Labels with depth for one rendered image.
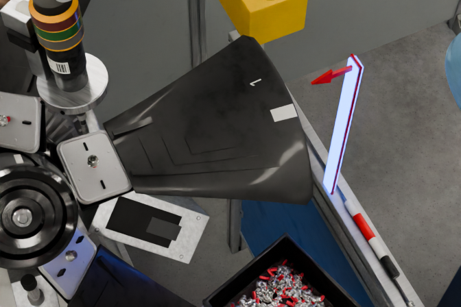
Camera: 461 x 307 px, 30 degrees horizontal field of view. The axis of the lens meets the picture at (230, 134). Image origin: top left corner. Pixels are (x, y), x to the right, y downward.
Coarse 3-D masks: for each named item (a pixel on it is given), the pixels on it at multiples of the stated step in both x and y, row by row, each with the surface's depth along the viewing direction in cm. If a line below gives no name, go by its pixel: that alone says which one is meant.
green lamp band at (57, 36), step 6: (78, 24) 76; (36, 30) 76; (42, 30) 75; (66, 30) 76; (72, 30) 76; (78, 30) 77; (42, 36) 76; (48, 36) 76; (54, 36) 76; (60, 36) 76; (66, 36) 76
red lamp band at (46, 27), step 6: (78, 6) 76; (78, 12) 76; (72, 18) 75; (36, 24) 75; (42, 24) 75; (48, 24) 74; (54, 24) 74; (60, 24) 75; (66, 24) 75; (72, 24) 75; (48, 30) 75; (54, 30) 75; (60, 30) 75
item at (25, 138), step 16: (0, 96) 95; (16, 96) 94; (0, 112) 95; (16, 112) 94; (32, 112) 93; (0, 128) 95; (16, 128) 94; (32, 128) 93; (0, 144) 95; (16, 144) 94; (32, 144) 93
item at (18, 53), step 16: (80, 0) 90; (0, 16) 93; (0, 32) 93; (0, 48) 93; (16, 48) 92; (0, 64) 94; (16, 64) 92; (0, 80) 94; (16, 80) 93; (32, 80) 92; (32, 96) 92
